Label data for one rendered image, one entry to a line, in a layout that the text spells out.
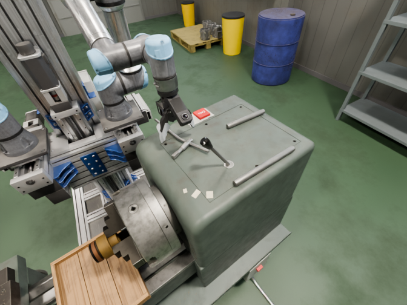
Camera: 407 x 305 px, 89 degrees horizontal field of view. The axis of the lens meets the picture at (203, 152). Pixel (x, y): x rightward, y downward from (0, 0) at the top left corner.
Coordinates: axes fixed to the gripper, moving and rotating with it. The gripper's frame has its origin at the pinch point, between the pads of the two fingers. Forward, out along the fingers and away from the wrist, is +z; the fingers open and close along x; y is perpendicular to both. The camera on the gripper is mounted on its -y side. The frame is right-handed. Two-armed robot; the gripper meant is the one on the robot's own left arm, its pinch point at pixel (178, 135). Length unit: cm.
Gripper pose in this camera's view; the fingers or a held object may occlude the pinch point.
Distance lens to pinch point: 83.1
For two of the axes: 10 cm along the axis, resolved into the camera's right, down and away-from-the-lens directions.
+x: -8.1, 4.5, -3.7
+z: 0.6, 6.9, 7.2
